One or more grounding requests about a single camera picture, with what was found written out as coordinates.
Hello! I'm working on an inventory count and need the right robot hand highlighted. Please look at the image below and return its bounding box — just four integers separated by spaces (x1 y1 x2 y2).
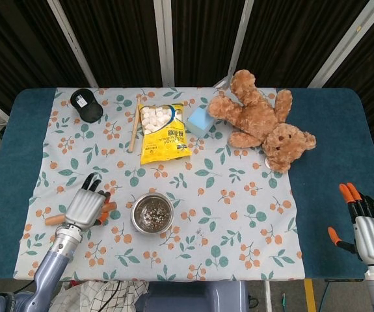
328 183 374 266

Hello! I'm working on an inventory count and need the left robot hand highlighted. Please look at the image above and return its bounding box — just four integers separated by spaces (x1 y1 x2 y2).
62 172 112 232

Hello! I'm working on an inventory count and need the wooden rolling pin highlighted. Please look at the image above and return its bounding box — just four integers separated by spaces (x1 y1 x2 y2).
44 201 118 227

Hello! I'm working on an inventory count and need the steel bowl with crushed nuts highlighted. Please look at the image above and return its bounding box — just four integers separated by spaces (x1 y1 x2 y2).
131 192 175 233

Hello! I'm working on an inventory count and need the thin wooden stick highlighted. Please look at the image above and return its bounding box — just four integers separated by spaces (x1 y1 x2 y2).
127 94 142 153

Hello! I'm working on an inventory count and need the white checkered cloth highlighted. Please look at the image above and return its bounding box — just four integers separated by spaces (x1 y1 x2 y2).
48 281 150 312

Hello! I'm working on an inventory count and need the black plastic cup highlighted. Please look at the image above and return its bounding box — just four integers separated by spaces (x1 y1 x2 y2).
70 88 104 124

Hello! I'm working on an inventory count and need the yellow marshmallow bag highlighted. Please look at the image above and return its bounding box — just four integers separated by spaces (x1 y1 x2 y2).
137 102 193 165

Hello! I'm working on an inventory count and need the teal table cover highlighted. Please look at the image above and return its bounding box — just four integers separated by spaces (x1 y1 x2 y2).
0 87 374 282

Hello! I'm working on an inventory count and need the floral tablecloth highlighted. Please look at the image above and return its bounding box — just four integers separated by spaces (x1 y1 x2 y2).
12 86 306 282

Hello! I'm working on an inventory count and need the grey-blue robot torso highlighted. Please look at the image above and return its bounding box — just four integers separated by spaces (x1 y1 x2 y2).
134 281 249 312

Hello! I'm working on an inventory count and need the blue sponge block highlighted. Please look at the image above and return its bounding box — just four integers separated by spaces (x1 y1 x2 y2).
185 107 217 136

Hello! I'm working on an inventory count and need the brown teddy bear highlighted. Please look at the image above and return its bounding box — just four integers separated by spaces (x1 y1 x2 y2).
207 69 317 173

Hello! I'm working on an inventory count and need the white frame bar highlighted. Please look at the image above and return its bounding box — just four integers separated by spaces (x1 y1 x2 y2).
153 0 177 87
308 0 374 89
46 0 99 88
218 0 255 88

